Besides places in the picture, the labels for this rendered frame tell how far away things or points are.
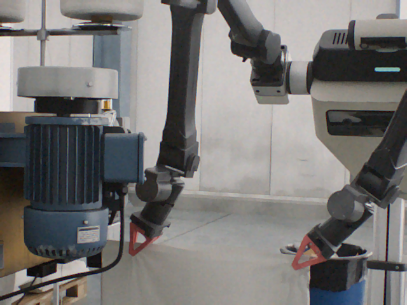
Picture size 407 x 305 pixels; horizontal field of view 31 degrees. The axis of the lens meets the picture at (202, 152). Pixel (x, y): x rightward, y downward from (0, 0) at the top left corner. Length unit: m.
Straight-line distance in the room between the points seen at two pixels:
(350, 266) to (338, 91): 1.95
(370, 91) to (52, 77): 0.89
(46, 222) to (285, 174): 8.54
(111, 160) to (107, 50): 9.10
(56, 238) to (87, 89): 0.26
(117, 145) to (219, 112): 8.69
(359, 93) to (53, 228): 0.90
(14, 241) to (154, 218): 0.33
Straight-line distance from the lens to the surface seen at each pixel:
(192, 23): 1.45
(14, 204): 1.44
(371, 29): 1.71
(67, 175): 1.26
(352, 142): 1.91
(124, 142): 1.28
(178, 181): 1.59
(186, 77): 1.49
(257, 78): 1.88
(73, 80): 1.24
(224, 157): 9.95
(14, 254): 1.45
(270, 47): 1.75
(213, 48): 10.03
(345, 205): 1.43
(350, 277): 3.73
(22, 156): 1.31
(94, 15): 1.46
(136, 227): 1.62
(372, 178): 1.49
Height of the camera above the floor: 1.34
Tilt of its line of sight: 3 degrees down
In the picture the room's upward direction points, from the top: 1 degrees clockwise
